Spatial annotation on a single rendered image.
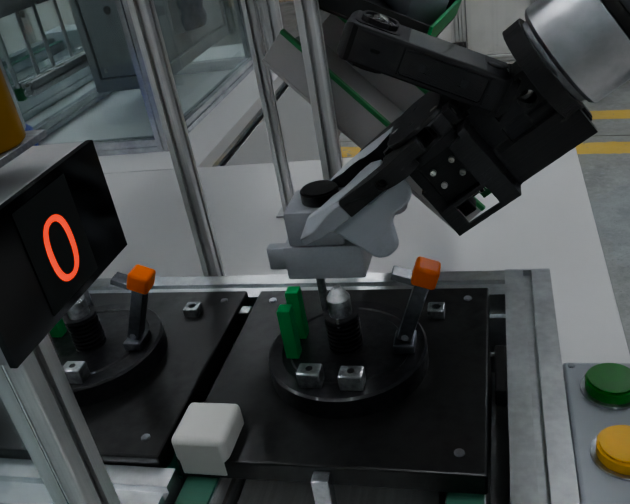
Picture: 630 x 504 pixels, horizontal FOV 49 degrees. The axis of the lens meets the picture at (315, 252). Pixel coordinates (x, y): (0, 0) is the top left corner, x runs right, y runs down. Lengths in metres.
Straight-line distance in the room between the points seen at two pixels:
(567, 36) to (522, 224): 0.62
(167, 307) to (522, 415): 0.39
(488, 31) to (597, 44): 4.14
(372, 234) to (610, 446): 0.22
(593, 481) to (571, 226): 0.56
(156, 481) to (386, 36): 0.37
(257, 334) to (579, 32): 0.40
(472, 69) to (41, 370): 0.32
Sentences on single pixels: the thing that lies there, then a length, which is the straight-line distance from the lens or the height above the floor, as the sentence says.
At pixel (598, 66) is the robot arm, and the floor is 1.23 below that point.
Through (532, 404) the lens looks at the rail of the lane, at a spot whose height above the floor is 0.95.
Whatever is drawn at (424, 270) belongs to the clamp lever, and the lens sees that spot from 0.54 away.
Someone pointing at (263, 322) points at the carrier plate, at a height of 0.97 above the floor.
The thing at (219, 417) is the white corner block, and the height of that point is 0.99.
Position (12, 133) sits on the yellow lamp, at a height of 1.27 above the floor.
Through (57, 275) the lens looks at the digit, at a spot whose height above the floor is 1.19.
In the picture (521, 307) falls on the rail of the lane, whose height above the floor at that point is 0.96.
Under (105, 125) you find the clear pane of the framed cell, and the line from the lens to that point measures 1.64.
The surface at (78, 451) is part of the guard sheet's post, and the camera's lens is 0.51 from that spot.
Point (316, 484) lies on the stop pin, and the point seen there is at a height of 0.96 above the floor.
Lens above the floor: 1.36
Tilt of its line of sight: 29 degrees down
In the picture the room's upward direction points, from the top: 10 degrees counter-clockwise
